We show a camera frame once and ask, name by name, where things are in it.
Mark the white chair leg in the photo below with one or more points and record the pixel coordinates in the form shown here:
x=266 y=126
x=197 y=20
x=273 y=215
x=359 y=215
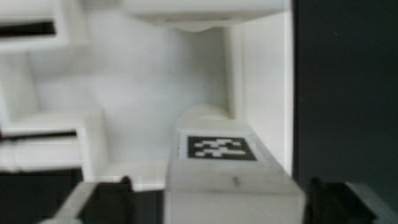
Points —
x=227 y=185
x=195 y=15

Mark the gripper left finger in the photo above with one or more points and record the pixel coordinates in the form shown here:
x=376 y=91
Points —
x=108 y=203

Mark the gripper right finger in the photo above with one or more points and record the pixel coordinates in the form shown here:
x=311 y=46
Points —
x=343 y=203

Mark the white chair seat part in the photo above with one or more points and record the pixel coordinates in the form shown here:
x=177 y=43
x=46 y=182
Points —
x=101 y=77

